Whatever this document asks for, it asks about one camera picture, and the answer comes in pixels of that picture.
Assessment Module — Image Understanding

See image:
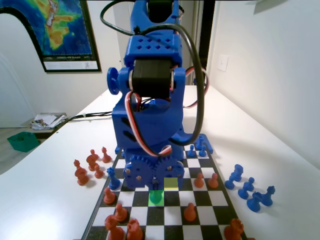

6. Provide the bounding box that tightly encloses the blue chess queen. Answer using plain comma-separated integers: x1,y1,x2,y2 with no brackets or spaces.
261,185,277,207
106,166,121,192

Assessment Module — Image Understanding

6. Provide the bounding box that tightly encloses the blue chess knight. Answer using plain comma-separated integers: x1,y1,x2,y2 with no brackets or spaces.
231,163,244,183

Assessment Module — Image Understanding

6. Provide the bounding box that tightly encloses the black white chessboard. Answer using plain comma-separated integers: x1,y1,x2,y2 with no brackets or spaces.
80,142,250,240

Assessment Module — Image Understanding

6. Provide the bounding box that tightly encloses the pile of papers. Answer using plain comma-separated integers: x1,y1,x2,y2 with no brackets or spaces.
29,112,68,131

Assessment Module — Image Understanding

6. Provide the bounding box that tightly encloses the green plastic box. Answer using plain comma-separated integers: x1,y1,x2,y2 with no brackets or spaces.
6,131,41,153

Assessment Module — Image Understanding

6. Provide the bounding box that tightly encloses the framed map poster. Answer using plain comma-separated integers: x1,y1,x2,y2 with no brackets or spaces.
0,0,103,73

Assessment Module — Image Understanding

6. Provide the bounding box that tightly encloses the large white curved panel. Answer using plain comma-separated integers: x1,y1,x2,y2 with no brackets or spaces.
0,11,47,128

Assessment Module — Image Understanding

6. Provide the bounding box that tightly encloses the red white servo cable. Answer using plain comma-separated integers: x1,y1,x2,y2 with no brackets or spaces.
183,66,209,110
124,91,174,158

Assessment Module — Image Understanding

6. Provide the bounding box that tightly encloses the black camera cable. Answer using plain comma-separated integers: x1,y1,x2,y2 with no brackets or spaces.
99,0,208,147

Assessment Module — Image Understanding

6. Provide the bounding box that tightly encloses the black table cable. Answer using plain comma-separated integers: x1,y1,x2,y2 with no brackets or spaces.
84,111,113,119
53,111,113,131

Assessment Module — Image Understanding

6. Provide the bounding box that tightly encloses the white light switch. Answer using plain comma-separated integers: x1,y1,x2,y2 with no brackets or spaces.
216,54,230,73

